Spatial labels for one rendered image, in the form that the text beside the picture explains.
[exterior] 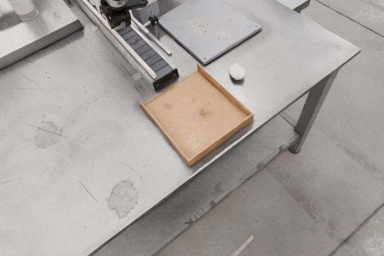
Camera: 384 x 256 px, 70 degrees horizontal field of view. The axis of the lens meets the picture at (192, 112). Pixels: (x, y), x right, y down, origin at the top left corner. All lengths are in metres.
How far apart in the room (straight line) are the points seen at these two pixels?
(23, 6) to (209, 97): 0.94
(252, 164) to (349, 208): 0.59
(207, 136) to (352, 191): 1.13
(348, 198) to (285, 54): 0.98
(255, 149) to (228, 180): 0.23
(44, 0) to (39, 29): 0.22
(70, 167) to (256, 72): 0.72
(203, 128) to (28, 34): 0.91
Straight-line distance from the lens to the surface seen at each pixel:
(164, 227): 1.45
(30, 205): 1.00
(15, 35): 1.49
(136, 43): 1.16
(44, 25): 1.46
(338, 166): 1.88
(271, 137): 1.61
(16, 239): 0.98
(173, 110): 0.96
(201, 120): 0.93
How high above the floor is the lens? 1.61
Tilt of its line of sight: 55 degrees down
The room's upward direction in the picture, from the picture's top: 11 degrees counter-clockwise
